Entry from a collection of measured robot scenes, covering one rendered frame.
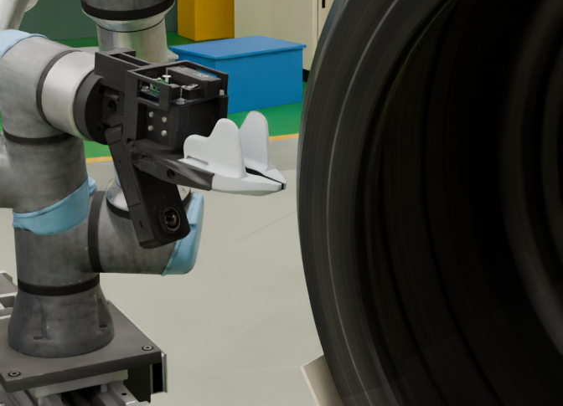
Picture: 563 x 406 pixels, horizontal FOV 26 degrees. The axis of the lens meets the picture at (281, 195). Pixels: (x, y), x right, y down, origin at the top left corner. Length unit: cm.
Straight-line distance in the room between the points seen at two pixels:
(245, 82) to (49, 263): 491
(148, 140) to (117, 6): 47
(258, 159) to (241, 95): 555
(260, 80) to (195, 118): 559
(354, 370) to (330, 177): 13
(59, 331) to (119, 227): 17
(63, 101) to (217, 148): 17
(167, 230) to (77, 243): 62
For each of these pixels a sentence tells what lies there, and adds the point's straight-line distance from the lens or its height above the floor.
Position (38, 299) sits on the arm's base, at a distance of 173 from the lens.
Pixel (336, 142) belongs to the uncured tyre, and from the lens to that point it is 77.
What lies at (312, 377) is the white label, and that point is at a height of 106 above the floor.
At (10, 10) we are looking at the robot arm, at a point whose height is 123.
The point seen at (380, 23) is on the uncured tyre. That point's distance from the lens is 73.
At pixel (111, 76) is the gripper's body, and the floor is 121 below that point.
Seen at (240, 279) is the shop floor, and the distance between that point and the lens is 408.
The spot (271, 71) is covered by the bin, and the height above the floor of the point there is 20.
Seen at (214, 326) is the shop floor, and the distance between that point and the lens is 370.
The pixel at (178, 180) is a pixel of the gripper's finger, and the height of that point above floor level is 114.
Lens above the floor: 141
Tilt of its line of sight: 16 degrees down
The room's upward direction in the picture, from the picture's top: straight up
